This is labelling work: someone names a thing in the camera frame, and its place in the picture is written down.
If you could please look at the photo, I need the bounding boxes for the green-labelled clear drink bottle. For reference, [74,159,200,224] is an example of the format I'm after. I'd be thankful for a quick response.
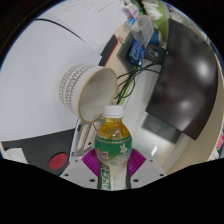
[94,104,133,191]

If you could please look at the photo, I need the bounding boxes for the black desk mat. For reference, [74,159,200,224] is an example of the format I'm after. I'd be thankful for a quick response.
[1,128,80,176]

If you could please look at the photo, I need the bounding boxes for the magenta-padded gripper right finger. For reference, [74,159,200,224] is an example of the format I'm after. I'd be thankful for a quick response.
[127,148,167,191]

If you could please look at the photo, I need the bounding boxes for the black cables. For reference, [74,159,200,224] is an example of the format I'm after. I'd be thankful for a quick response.
[114,63,161,106]

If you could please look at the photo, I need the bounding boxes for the small blue box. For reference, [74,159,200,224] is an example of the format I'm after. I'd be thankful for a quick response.
[128,39,146,66]

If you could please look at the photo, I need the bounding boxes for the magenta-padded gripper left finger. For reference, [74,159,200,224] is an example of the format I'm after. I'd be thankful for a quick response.
[59,148,102,191]

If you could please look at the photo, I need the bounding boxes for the black computer monitor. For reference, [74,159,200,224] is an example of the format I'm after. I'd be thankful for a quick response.
[144,18,220,141]

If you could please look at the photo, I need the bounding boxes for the black red-edged notebook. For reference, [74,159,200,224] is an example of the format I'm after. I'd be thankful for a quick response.
[99,34,120,67]

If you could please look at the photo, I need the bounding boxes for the white sheet of paper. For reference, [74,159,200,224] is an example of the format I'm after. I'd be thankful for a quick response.
[36,0,128,52]

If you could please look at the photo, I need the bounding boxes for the flat round red coaster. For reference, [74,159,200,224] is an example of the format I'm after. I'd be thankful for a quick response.
[48,152,69,171]

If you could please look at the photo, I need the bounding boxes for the white patterned paper cup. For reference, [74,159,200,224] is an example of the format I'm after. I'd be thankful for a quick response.
[58,63,120,125]

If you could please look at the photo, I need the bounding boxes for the silver metal laptop stand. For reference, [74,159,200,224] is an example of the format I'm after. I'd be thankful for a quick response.
[68,116,105,163]

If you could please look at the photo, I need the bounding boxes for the white desk mat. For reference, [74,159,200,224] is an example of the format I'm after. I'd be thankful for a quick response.
[0,18,103,143]

